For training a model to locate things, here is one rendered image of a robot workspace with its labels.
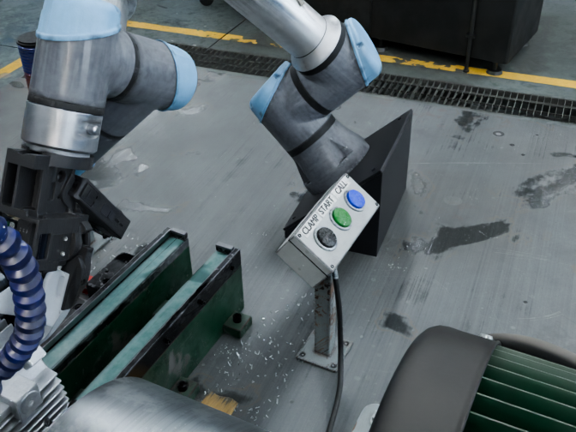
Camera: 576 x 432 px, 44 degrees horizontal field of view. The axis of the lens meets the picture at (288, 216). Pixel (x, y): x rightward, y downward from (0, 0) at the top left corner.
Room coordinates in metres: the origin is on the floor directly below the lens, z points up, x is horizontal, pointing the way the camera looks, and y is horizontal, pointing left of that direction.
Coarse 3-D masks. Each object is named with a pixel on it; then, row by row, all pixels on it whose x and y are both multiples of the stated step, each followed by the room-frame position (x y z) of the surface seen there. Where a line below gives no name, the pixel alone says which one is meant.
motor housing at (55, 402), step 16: (0, 320) 0.56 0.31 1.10; (0, 336) 0.54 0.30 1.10; (32, 368) 0.53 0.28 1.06; (48, 368) 0.53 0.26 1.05; (48, 384) 0.52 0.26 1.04; (48, 400) 0.51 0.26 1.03; (64, 400) 0.52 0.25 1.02; (0, 416) 0.46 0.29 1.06; (32, 416) 0.49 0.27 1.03; (48, 416) 0.50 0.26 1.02
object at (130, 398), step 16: (112, 384) 0.42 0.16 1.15; (128, 384) 0.43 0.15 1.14; (144, 384) 0.44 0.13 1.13; (80, 400) 0.39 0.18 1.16; (96, 400) 0.40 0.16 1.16; (112, 400) 0.40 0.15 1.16; (128, 400) 0.40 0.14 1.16; (144, 400) 0.40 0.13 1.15; (160, 400) 0.41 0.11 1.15; (176, 400) 0.41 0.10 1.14; (192, 400) 0.43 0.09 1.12; (64, 416) 0.38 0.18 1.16; (80, 416) 0.38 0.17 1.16; (96, 416) 0.38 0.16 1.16; (112, 416) 0.38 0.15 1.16; (128, 416) 0.38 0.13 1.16; (144, 416) 0.38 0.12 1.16; (160, 416) 0.38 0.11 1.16; (176, 416) 0.38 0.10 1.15; (192, 416) 0.39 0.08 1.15; (208, 416) 0.39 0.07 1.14; (224, 416) 0.40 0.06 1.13
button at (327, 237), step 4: (320, 228) 0.75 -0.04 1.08; (324, 228) 0.75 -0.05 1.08; (328, 228) 0.75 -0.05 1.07; (316, 232) 0.74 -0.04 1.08; (320, 232) 0.74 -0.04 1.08; (324, 232) 0.74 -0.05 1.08; (328, 232) 0.74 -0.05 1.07; (332, 232) 0.75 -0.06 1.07; (320, 236) 0.73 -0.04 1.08; (324, 236) 0.74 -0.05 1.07; (328, 236) 0.74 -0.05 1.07; (332, 236) 0.74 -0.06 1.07; (320, 240) 0.73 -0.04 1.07; (324, 240) 0.73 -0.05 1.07; (328, 240) 0.73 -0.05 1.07; (332, 240) 0.73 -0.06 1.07; (336, 240) 0.74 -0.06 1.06; (324, 244) 0.73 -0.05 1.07; (328, 244) 0.73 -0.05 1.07; (332, 244) 0.73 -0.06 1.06
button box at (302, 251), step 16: (336, 192) 0.83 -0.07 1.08; (320, 208) 0.78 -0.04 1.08; (352, 208) 0.81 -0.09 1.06; (368, 208) 0.83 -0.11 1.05; (304, 224) 0.75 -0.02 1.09; (320, 224) 0.76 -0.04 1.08; (336, 224) 0.77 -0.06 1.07; (352, 224) 0.79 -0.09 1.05; (288, 240) 0.73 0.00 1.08; (304, 240) 0.72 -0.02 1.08; (352, 240) 0.76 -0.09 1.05; (288, 256) 0.73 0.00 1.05; (304, 256) 0.72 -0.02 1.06; (320, 256) 0.71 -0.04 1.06; (336, 256) 0.72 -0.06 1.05; (304, 272) 0.72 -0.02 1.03; (320, 272) 0.71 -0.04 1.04
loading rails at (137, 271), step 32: (160, 256) 0.90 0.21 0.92; (224, 256) 0.89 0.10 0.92; (128, 288) 0.82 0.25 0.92; (160, 288) 0.87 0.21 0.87; (192, 288) 0.82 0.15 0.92; (224, 288) 0.85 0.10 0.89; (96, 320) 0.75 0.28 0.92; (128, 320) 0.79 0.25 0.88; (160, 320) 0.75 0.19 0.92; (192, 320) 0.77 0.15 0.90; (224, 320) 0.84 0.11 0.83; (64, 352) 0.69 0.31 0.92; (96, 352) 0.73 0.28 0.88; (128, 352) 0.69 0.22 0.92; (160, 352) 0.70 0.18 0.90; (192, 352) 0.76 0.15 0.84; (64, 384) 0.67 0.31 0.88; (96, 384) 0.63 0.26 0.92; (160, 384) 0.69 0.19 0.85; (192, 384) 0.71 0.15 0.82
